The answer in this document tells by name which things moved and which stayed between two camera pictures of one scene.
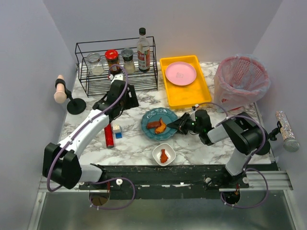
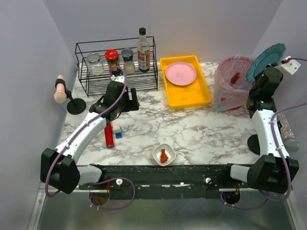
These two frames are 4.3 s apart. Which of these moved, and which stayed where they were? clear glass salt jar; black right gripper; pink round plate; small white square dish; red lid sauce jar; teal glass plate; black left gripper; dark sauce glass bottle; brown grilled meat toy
Moved: brown grilled meat toy; black right gripper; teal glass plate
Stayed: red lid sauce jar; clear glass salt jar; dark sauce glass bottle; black left gripper; small white square dish; pink round plate
